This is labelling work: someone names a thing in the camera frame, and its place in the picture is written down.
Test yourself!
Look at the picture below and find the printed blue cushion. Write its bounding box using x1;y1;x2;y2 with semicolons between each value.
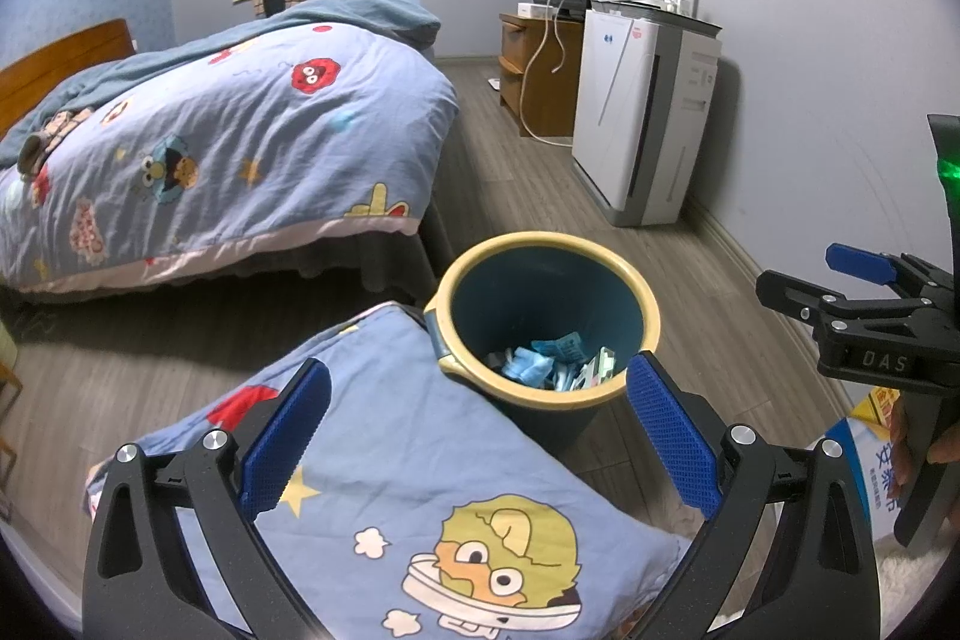
84;301;691;640

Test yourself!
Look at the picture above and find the white air purifier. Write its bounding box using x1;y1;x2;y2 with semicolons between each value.
571;0;725;229

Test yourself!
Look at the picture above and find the blue face mask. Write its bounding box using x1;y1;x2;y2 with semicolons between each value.
491;347;560;390

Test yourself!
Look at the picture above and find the wooden cabinet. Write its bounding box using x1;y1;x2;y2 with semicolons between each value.
499;10;586;139

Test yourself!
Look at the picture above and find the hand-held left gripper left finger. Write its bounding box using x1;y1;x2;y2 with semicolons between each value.
81;356;332;640

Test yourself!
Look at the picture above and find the long white cable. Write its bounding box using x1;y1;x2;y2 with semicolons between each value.
520;0;595;144

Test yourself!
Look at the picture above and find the wooden stool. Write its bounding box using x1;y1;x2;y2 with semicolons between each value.
0;361;23;521

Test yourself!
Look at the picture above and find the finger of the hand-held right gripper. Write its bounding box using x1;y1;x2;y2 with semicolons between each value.
825;242;960;313
756;269;929;341

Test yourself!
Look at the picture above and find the blue bin with yellow rim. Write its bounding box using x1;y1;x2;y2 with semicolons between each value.
424;231;662;453

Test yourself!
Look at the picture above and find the person's right hand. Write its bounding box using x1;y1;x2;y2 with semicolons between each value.
889;398;960;489

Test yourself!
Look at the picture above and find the wooden bed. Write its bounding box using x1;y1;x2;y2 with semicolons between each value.
0;17;460;311

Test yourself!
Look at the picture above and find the pale green medicine box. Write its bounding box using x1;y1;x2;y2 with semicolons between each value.
574;346;618;392

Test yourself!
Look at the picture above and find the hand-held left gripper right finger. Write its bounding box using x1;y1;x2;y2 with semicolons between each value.
626;351;880;640

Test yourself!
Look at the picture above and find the white printed carton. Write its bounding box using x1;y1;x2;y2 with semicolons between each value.
823;416;912;542

